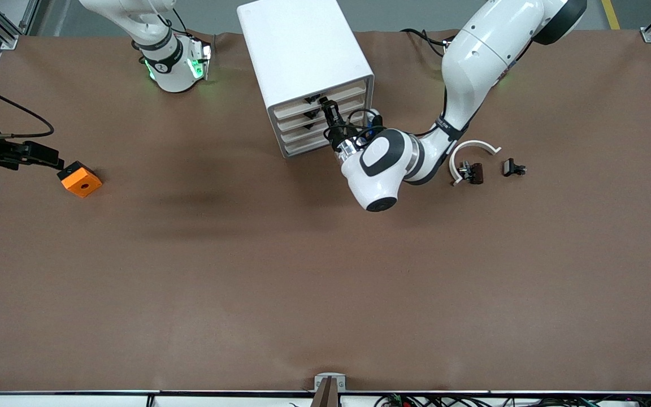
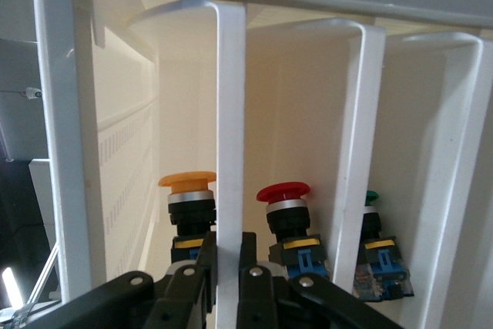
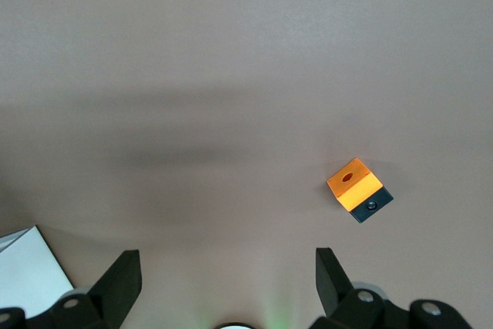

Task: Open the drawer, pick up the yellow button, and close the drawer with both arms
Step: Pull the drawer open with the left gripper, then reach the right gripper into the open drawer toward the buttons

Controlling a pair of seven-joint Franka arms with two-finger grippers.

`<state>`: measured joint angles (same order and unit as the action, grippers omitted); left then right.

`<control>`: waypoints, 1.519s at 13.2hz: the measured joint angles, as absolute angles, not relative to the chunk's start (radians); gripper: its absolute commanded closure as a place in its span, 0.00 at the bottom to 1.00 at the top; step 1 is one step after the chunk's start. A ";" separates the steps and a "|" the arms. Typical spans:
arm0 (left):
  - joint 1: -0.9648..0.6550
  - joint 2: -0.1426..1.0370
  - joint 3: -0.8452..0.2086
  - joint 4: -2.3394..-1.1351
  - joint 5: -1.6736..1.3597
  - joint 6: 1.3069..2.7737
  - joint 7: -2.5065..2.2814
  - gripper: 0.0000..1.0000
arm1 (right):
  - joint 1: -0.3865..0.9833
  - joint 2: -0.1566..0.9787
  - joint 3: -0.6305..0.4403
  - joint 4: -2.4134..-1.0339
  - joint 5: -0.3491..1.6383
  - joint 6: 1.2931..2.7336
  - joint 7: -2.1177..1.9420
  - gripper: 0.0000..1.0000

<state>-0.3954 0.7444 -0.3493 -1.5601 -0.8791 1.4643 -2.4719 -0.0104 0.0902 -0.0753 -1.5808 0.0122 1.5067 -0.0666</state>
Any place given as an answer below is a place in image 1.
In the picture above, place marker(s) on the small black clip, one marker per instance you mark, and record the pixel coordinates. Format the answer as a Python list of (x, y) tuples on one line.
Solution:
[(511, 167)]

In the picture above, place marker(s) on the grey metal bracket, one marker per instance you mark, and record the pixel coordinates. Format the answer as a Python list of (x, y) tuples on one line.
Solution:
[(330, 377)]

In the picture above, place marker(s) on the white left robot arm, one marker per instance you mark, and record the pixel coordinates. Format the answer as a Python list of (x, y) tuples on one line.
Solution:
[(472, 56)]

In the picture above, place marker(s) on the orange and black box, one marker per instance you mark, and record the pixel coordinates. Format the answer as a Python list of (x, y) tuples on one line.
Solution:
[(83, 183)]

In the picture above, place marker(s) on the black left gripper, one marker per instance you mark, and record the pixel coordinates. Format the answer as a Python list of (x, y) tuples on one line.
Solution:
[(338, 134)]

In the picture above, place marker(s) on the white curved plastic part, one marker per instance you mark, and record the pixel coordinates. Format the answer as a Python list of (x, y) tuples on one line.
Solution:
[(484, 144)]

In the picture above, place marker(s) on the brown block with metal clip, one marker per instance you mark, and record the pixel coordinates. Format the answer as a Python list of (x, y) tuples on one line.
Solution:
[(476, 173)]

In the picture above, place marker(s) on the white drawer cabinet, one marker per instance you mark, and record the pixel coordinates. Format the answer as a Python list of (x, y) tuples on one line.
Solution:
[(303, 45)]

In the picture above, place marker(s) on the brown table cover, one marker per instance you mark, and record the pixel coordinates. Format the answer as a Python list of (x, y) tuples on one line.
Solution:
[(325, 282)]

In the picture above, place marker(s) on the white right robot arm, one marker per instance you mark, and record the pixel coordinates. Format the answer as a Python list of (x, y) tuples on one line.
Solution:
[(173, 68)]

